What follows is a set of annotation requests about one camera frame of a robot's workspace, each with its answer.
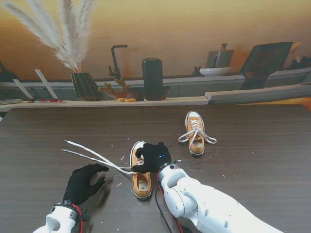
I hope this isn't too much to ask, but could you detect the right robot hand black glove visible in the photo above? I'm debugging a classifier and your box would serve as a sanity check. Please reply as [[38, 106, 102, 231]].
[[131, 142, 172, 174]]

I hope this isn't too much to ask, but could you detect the left robot hand black glove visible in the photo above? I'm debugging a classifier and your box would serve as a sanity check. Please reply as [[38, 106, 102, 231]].
[[63, 163, 109, 206]]

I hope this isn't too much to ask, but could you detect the white shoelace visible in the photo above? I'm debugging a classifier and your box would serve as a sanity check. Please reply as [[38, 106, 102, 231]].
[[178, 118, 217, 149], [61, 140, 144, 176]]

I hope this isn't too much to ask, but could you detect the printed kitchen backdrop banner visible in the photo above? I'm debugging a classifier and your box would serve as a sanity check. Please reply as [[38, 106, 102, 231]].
[[0, 0, 311, 112]]

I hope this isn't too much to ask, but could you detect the right arm red cable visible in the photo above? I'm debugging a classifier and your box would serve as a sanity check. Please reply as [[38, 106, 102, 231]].
[[156, 169, 188, 233]]

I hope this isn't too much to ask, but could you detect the arm red cable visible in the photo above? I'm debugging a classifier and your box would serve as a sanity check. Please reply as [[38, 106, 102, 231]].
[[156, 169, 188, 233], [72, 203, 85, 233]]

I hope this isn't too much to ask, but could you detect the left arm red cable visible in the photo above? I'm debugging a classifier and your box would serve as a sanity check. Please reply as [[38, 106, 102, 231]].
[[72, 203, 85, 233]]

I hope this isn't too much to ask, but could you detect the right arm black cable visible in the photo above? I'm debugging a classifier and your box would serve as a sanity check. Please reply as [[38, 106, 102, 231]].
[[155, 186, 176, 233]]

